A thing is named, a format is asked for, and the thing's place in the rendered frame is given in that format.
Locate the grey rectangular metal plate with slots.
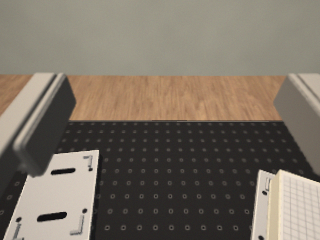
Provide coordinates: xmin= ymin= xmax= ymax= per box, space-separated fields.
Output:
xmin=250 ymin=170 xmax=275 ymax=240

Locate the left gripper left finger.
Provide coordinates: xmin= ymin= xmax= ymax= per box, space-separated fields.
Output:
xmin=0 ymin=73 xmax=76 ymax=198

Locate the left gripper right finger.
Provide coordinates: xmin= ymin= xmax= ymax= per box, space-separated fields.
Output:
xmin=273 ymin=74 xmax=320 ymax=177

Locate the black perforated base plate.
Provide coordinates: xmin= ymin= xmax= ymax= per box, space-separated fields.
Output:
xmin=54 ymin=120 xmax=320 ymax=240

